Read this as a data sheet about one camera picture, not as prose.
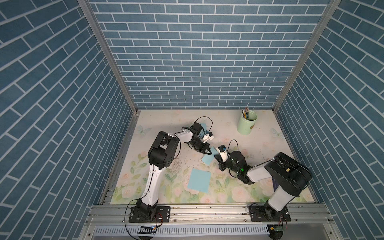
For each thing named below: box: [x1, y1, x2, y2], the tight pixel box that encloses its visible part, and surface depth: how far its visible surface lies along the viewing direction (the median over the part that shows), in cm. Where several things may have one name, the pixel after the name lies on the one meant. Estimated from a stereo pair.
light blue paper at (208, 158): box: [201, 146, 219, 165], surface depth 95 cm
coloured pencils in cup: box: [242, 106, 250, 120], surface depth 101 cm
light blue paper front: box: [187, 168, 211, 193], surface depth 87 cm
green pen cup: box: [237, 109, 258, 135], surface depth 103 cm
